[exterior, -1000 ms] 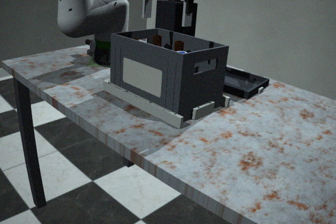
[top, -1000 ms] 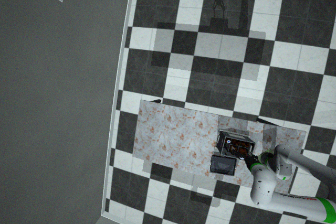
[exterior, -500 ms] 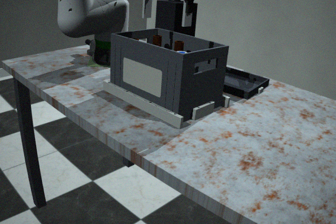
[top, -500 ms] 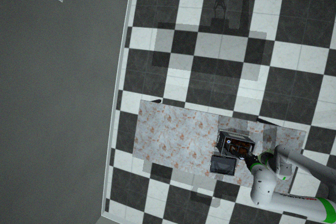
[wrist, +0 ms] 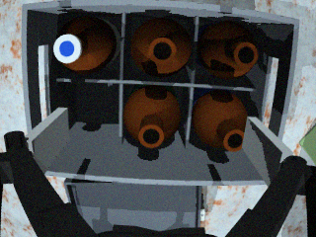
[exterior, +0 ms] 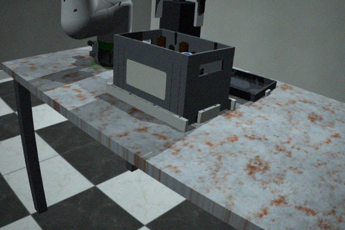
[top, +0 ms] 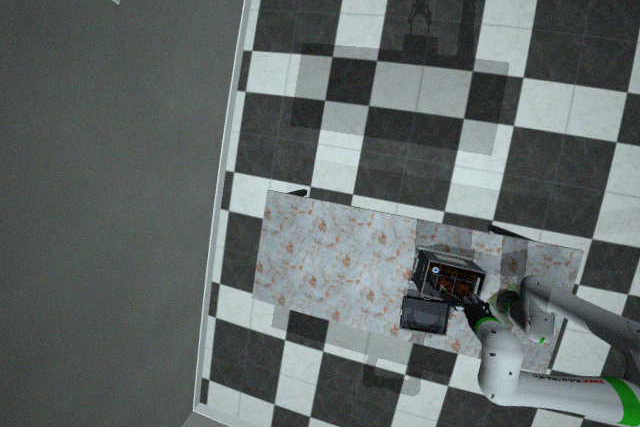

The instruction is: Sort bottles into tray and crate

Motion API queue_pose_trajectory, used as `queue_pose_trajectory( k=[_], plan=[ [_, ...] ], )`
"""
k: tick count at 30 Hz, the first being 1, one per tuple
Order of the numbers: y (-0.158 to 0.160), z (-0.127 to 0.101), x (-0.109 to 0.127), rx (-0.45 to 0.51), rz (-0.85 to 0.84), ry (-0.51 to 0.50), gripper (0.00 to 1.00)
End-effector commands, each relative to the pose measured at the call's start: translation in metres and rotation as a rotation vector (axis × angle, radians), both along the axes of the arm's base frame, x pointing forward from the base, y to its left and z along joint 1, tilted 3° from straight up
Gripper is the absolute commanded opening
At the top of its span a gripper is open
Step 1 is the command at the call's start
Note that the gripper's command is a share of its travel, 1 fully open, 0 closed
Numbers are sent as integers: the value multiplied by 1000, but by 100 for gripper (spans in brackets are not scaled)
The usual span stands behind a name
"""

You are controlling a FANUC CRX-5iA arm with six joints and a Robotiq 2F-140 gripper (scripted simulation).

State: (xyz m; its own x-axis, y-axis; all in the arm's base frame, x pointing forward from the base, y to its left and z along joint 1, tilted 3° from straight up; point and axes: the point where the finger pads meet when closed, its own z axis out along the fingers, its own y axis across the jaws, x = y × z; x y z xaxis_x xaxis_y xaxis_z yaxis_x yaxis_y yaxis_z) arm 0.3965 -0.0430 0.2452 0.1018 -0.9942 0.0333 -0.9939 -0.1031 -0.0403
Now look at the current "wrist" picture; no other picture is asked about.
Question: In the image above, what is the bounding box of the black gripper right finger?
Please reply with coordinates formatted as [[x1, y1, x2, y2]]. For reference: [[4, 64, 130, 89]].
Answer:
[[225, 117, 316, 237]]

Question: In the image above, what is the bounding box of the dark grey crate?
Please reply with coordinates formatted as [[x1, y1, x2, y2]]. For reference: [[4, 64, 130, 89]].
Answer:
[[22, 0, 299, 186]]

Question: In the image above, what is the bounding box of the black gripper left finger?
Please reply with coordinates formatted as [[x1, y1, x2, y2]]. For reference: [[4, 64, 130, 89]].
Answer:
[[0, 108, 99, 237]]

